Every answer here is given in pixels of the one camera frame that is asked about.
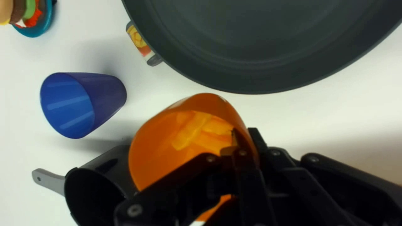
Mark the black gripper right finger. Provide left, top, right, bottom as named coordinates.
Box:
left=249, top=127, right=402, bottom=226

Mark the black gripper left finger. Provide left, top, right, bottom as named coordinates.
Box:
left=114, top=127, right=274, bottom=226

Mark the orange plastic cup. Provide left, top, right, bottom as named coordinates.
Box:
left=127, top=92, right=261, bottom=225

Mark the blue plastic cup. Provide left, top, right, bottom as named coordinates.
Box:
left=39, top=72, right=128, bottom=141

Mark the small toy seasoning bottle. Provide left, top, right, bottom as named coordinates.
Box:
left=124, top=20, right=164, bottom=68

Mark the large dark frying pan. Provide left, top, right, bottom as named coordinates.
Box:
left=120, top=0, right=402, bottom=96

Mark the colourful toy at corner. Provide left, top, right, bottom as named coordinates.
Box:
left=10, top=0, right=58, bottom=39

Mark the toy burger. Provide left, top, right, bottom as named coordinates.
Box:
left=0, top=0, right=44, bottom=28

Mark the black pot grey handle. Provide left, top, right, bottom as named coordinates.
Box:
left=30, top=142, right=142, bottom=226

